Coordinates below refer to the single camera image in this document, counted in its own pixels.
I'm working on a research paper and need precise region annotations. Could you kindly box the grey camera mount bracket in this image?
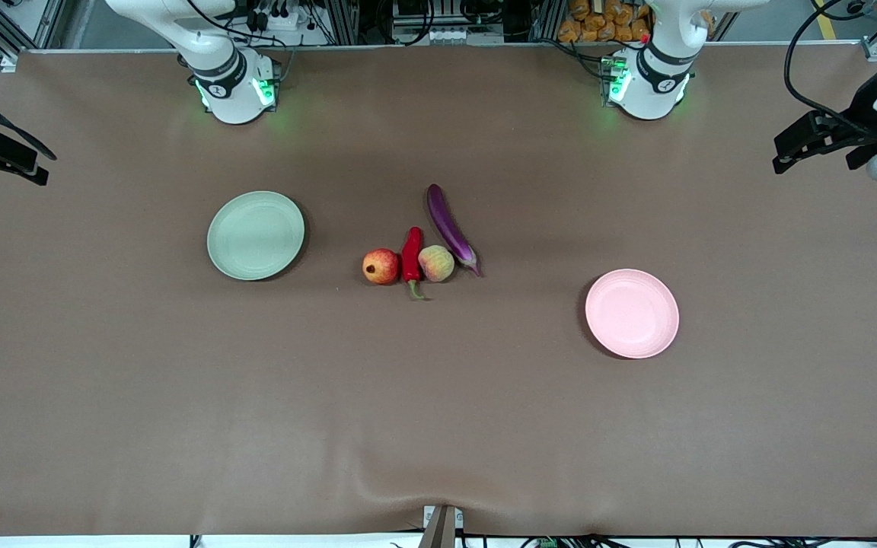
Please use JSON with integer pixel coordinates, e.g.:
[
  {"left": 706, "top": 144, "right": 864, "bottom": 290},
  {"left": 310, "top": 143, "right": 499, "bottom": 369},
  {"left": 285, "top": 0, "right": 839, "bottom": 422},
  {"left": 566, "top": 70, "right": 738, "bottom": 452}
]
[{"left": 422, "top": 505, "right": 464, "bottom": 548}]

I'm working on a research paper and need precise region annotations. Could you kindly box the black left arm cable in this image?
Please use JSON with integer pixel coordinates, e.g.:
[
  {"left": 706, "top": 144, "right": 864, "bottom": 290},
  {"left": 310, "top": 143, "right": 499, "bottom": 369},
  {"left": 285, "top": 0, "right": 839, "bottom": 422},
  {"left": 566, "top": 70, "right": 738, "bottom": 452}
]
[{"left": 783, "top": 0, "right": 869, "bottom": 142}]

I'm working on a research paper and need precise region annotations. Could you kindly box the brown table cloth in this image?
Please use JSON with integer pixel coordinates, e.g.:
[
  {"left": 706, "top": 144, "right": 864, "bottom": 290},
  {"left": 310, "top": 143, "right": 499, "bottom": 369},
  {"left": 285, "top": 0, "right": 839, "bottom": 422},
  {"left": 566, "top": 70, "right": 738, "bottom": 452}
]
[{"left": 0, "top": 42, "right": 877, "bottom": 537}]

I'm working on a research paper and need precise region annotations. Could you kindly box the purple eggplant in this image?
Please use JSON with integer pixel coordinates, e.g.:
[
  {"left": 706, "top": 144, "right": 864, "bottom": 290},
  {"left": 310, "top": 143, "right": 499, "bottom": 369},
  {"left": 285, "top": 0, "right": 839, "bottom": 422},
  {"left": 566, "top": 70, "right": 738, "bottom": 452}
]
[{"left": 427, "top": 183, "right": 483, "bottom": 277}]

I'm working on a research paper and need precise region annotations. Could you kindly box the aluminium frame post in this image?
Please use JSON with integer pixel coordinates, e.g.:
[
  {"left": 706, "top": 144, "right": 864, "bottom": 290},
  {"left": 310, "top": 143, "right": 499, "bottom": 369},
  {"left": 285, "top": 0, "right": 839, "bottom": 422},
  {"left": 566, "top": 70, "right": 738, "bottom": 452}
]
[
  {"left": 324, "top": 0, "right": 359, "bottom": 46},
  {"left": 530, "top": 0, "right": 565, "bottom": 43}
]

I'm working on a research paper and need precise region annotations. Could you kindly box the white power strip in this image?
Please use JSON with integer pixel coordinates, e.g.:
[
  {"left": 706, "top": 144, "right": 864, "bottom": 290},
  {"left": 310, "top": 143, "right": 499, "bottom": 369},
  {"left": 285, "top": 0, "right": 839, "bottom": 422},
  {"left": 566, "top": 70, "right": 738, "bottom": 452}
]
[{"left": 427, "top": 27, "right": 504, "bottom": 45}]

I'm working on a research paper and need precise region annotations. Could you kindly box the orange netted fruit bag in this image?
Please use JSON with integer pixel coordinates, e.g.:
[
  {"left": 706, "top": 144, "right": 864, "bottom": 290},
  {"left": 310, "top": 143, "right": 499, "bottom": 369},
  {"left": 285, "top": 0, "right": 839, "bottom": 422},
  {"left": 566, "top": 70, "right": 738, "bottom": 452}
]
[{"left": 558, "top": 0, "right": 652, "bottom": 44}]

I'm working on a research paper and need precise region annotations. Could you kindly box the grey base connector box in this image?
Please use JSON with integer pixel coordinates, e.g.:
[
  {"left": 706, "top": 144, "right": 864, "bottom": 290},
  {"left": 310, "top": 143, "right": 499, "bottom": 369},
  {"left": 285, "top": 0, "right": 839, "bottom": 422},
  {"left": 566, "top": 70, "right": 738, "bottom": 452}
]
[
  {"left": 600, "top": 55, "right": 631, "bottom": 107},
  {"left": 254, "top": 59, "right": 283, "bottom": 107}
]

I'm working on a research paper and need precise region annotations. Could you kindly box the pale green plate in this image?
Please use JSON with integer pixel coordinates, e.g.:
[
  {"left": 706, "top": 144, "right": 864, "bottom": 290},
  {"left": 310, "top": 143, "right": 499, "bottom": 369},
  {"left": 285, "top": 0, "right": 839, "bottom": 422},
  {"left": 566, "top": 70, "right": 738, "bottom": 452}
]
[{"left": 206, "top": 190, "right": 306, "bottom": 282}]

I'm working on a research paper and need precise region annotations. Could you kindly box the yellow pink peach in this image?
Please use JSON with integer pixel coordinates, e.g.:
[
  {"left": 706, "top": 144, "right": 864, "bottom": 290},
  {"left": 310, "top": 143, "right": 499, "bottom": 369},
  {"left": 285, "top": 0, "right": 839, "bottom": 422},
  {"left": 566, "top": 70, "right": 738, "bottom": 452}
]
[{"left": 418, "top": 245, "right": 455, "bottom": 283}]

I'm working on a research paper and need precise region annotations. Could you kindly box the red chili pepper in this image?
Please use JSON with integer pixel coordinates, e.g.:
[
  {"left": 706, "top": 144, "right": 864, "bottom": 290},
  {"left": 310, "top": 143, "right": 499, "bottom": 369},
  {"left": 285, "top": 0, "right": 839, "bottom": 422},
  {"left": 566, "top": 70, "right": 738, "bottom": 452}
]
[{"left": 400, "top": 227, "right": 430, "bottom": 301}]

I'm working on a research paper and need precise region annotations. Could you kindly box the red apple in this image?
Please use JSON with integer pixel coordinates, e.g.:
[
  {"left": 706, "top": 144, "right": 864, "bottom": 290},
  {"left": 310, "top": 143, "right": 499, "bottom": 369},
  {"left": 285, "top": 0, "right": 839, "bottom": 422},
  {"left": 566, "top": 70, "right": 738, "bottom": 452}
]
[{"left": 362, "top": 248, "right": 400, "bottom": 285}]

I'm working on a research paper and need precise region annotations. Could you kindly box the pink plate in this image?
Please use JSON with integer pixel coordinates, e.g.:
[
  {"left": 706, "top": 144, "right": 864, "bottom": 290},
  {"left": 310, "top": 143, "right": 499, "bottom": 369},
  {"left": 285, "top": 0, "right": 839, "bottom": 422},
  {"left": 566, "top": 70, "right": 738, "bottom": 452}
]
[{"left": 585, "top": 269, "right": 680, "bottom": 359}]

